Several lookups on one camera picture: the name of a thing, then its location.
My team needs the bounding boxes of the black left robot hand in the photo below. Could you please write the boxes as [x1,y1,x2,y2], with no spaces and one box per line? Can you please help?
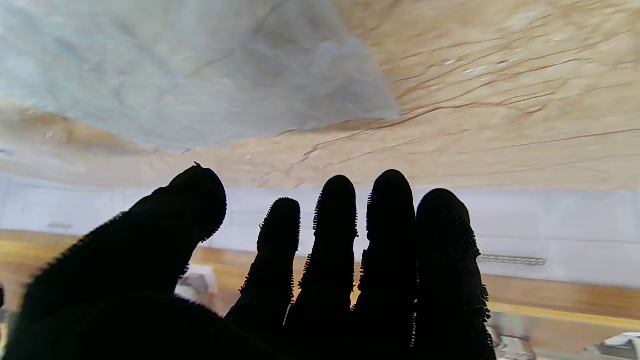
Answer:
[2,162,498,360]

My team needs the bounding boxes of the clear bubble film sheet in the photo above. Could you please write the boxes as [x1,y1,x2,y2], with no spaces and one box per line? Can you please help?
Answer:
[0,0,398,153]

